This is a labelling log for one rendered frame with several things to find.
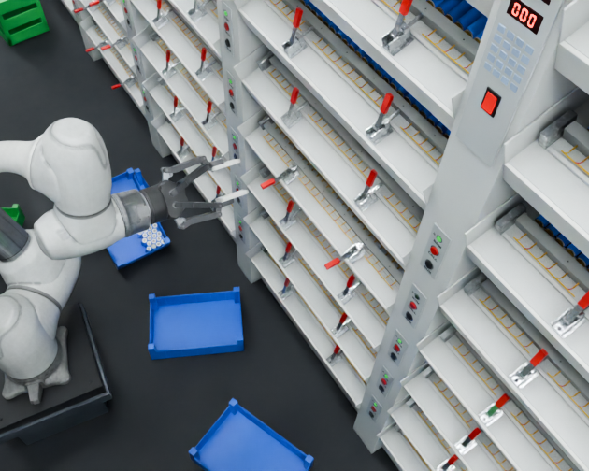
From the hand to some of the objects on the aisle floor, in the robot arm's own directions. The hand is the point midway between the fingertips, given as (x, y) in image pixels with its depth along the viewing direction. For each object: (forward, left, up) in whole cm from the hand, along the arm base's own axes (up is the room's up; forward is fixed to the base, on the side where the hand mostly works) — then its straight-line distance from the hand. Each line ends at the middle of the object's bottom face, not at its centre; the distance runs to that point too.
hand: (230, 179), depth 137 cm
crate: (-35, +60, -73) cm, 101 cm away
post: (+11, +34, -84) cm, 91 cm away
